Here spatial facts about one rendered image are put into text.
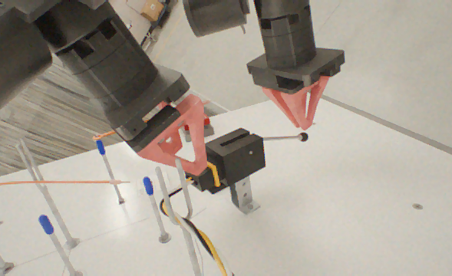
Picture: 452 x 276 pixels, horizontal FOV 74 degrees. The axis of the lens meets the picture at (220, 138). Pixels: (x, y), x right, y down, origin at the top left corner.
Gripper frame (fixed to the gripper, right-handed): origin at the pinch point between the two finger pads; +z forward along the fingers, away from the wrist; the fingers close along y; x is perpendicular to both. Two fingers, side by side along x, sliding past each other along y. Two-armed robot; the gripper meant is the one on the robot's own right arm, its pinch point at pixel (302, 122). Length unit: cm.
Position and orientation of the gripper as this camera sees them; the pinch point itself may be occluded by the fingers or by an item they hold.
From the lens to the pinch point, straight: 42.0
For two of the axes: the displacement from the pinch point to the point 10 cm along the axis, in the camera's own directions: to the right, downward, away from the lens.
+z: 2.9, 8.0, 5.2
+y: 5.5, 3.1, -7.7
